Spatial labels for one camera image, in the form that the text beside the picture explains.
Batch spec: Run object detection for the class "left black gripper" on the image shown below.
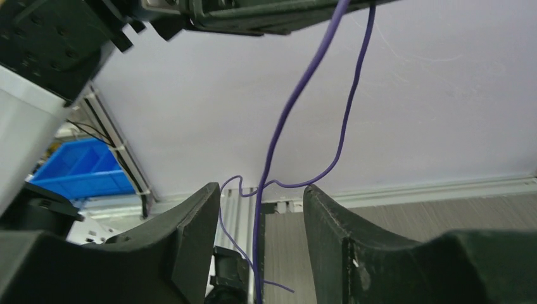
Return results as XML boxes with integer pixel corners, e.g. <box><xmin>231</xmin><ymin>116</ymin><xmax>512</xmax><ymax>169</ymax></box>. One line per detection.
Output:
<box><xmin>140</xmin><ymin>0</ymin><xmax>400</xmax><ymax>42</ymax></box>

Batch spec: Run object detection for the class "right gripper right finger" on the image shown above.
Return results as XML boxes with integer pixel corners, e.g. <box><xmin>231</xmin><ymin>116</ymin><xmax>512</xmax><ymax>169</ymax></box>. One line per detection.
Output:
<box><xmin>303</xmin><ymin>185</ymin><xmax>536</xmax><ymax>303</ymax></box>

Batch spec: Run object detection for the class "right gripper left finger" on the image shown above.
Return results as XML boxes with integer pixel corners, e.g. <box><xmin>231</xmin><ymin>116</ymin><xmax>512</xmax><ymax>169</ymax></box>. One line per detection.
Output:
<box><xmin>1</xmin><ymin>182</ymin><xmax>220</xmax><ymax>303</ymax></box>

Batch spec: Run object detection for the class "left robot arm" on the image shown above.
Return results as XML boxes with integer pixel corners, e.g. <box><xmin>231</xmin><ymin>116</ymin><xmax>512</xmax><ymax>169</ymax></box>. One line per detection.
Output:
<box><xmin>1</xmin><ymin>1</ymin><xmax>381</xmax><ymax>212</ymax></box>

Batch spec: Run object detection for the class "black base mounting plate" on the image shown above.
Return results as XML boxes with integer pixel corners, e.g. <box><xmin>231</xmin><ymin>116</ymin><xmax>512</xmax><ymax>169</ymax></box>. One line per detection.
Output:
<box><xmin>204</xmin><ymin>246</ymin><xmax>250</xmax><ymax>304</ymax></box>

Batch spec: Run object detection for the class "blue plastic bin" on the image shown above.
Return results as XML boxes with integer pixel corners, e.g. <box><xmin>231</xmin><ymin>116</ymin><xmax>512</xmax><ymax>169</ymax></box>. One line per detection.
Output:
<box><xmin>30</xmin><ymin>139</ymin><xmax>135</xmax><ymax>200</ymax></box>

